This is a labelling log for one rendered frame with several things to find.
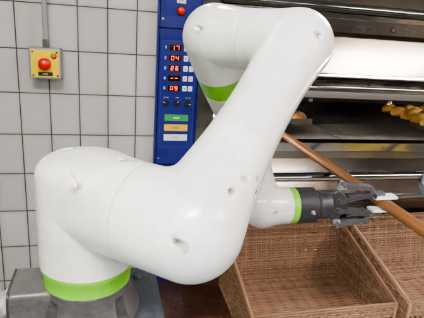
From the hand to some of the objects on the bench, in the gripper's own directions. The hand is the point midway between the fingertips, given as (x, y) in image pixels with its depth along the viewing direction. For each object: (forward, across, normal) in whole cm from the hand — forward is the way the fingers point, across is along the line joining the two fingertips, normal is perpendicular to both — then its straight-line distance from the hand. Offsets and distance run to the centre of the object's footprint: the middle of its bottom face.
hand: (382, 202), depth 115 cm
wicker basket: (+1, +62, -40) cm, 73 cm away
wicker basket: (+60, +61, -39) cm, 94 cm away
